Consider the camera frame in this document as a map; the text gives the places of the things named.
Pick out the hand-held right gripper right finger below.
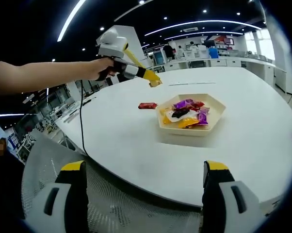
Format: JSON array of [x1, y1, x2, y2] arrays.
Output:
[[202, 160, 261, 233]]

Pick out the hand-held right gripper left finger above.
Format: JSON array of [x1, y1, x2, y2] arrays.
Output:
[[31, 160, 90, 233]]

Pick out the yellow food tongs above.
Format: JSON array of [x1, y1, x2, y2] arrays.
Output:
[[123, 43, 163, 89]]

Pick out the red food packet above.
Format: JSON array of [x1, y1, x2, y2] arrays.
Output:
[[138, 102, 158, 110]]

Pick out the pile of food packets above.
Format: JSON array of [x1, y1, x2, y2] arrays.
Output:
[[160, 98, 211, 130]]

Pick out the cream hexagonal container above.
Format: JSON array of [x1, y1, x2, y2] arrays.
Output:
[[155, 93, 227, 138]]

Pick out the person's left hand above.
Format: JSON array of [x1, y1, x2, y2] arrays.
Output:
[[88, 57, 117, 82]]

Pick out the teal screen monitor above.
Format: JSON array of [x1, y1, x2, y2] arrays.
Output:
[[153, 50, 166, 66]]

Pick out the grey mesh chair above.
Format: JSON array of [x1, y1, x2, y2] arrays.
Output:
[[21, 134, 205, 233]]

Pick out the person's dark clothing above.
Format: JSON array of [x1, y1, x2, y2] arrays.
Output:
[[0, 155, 25, 219]]

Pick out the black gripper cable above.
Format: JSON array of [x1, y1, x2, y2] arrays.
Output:
[[78, 80, 89, 156]]

